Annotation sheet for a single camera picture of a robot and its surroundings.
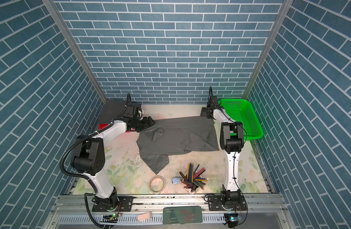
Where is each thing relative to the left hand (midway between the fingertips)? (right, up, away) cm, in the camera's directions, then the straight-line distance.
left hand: (151, 123), depth 95 cm
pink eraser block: (+2, -44, -27) cm, 52 cm away
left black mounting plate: (-9, -42, -21) cm, 47 cm away
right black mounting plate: (+38, -41, -22) cm, 60 cm away
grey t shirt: (+8, -11, +4) cm, 14 cm away
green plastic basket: (+69, +9, +20) cm, 73 cm away
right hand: (+40, +8, +14) cm, 43 cm away
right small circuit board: (+46, -47, -25) cm, 70 cm away
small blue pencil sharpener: (+18, -32, -15) cm, 40 cm away
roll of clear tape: (+7, -34, -15) cm, 38 cm away
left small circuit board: (-16, -47, -23) cm, 55 cm away
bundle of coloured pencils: (+27, -29, -20) cm, 44 cm away
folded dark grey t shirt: (-32, +10, +13) cm, 36 cm away
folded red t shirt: (-35, -2, +3) cm, 35 cm away
